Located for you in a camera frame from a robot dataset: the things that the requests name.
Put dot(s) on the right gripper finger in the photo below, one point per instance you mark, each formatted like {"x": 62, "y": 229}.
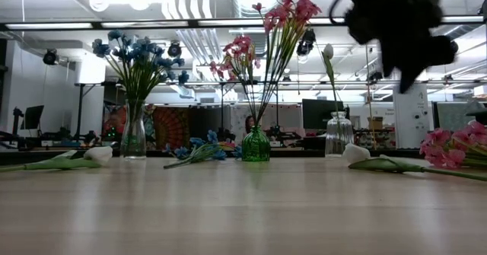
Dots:
{"x": 407, "y": 81}

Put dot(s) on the pink artificial flower bunch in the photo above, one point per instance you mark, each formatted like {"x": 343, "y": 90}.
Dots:
{"x": 437, "y": 139}
{"x": 300, "y": 7}
{"x": 239, "y": 43}

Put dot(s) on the blue artificial flower bunch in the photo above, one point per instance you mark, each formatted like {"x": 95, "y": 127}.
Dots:
{"x": 198, "y": 152}
{"x": 99, "y": 49}
{"x": 167, "y": 62}

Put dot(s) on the white artificial tulip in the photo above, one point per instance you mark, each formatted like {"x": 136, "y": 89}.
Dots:
{"x": 355, "y": 153}
{"x": 328, "y": 51}
{"x": 99, "y": 154}

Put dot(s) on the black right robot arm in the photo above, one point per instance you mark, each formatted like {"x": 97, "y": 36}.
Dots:
{"x": 395, "y": 7}

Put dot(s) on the clear ribbed glass vase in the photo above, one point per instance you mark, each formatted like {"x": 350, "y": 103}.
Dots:
{"x": 338, "y": 137}

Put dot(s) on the clear tall glass vase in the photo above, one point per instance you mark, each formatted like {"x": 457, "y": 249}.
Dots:
{"x": 133, "y": 141}

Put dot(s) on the green glass vase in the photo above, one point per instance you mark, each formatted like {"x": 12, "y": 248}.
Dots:
{"x": 255, "y": 146}

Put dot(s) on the white tower appliance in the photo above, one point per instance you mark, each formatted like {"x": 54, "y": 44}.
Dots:
{"x": 411, "y": 114}

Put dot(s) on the thin vertical rod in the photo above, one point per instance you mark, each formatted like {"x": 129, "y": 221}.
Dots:
{"x": 367, "y": 95}

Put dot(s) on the cardboard box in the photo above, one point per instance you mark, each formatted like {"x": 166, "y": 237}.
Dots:
{"x": 376, "y": 123}

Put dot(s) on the grey partition panel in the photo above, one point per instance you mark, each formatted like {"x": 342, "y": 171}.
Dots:
{"x": 456, "y": 116}

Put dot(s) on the black ceiling spotlight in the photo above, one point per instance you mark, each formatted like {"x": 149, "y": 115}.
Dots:
{"x": 306, "y": 43}
{"x": 50, "y": 57}
{"x": 174, "y": 50}

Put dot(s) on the orange patterned tapestry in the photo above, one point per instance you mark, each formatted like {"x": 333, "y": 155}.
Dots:
{"x": 171, "y": 127}

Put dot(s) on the black curtain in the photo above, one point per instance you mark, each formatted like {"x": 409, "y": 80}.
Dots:
{"x": 201, "y": 120}

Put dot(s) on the small black monitor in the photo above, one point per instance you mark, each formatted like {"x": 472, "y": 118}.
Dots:
{"x": 33, "y": 116}

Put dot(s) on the person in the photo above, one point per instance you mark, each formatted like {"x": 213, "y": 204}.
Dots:
{"x": 249, "y": 123}

